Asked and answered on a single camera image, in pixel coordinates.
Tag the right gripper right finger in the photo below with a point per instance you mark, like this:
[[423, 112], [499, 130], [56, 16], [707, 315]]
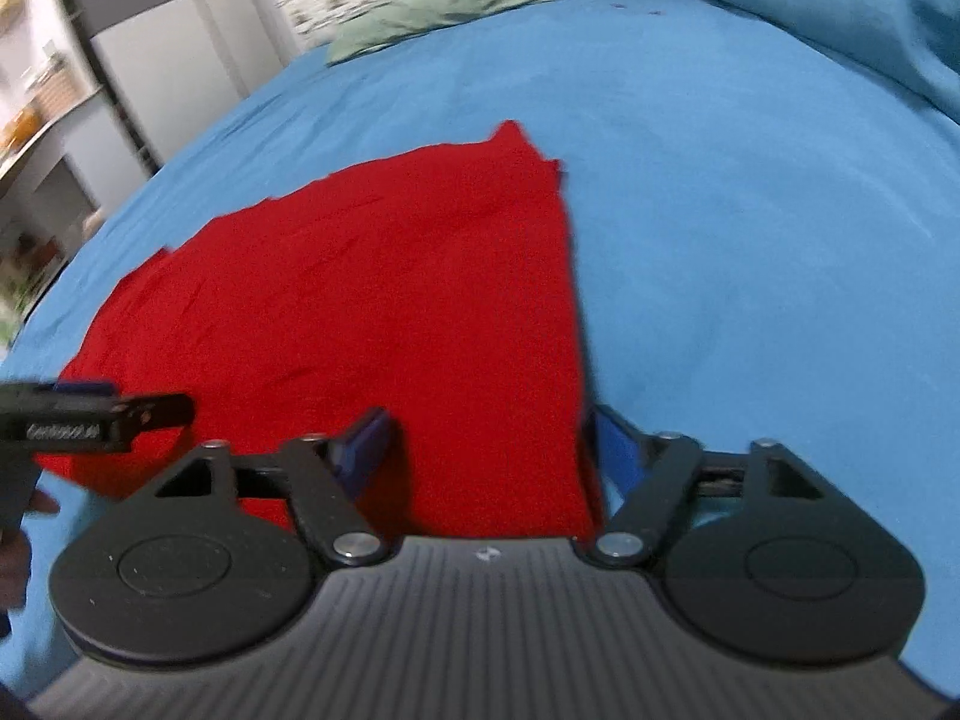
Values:
[[659, 480]]

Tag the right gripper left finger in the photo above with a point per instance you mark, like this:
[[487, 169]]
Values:
[[320, 477]]

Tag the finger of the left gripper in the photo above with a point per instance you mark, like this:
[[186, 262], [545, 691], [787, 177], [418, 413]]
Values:
[[85, 388], [154, 412]]

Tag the red knit sweater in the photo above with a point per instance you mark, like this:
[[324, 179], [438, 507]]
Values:
[[435, 285]]

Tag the left hand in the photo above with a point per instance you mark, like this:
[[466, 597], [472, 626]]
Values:
[[15, 558]]

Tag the white desk shelf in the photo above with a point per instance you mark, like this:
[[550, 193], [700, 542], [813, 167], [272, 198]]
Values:
[[83, 164]]

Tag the blue bed sheet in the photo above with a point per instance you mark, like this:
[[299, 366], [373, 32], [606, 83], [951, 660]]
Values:
[[766, 233]]

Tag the white grey wardrobe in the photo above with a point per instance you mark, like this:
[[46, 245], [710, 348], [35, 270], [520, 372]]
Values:
[[175, 67]]

